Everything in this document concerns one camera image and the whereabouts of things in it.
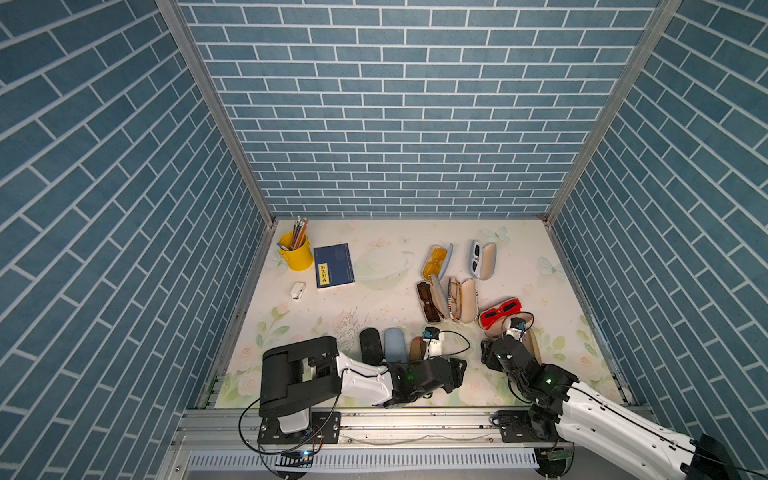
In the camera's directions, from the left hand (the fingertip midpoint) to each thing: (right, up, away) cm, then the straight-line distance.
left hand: (468, 373), depth 78 cm
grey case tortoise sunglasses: (-6, +17, +15) cm, 24 cm away
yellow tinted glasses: (-5, +28, +27) cm, 39 cm away
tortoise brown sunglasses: (-8, +14, +14) cm, 21 cm away
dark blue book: (-42, +26, +27) cm, 56 cm away
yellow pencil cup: (-53, +29, +22) cm, 64 cm away
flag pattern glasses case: (+5, +16, +20) cm, 26 cm away
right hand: (+8, +4, +7) cm, 12 cm away
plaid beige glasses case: (-13, +5, +4) cm, 15 cm away
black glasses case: (-26, +5, +6) cm, 28 cm away
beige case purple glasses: (+19, +8, +4) cm, 21 cm away
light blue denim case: (-19, +4, +7) cm, 21 cm away
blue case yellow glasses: (-5, +27, +27) cm, 39 cm away
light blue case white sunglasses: (+11, +29, +27) cm, 41 cm away
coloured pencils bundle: (-51, +38, +19) cm, 67 cm away
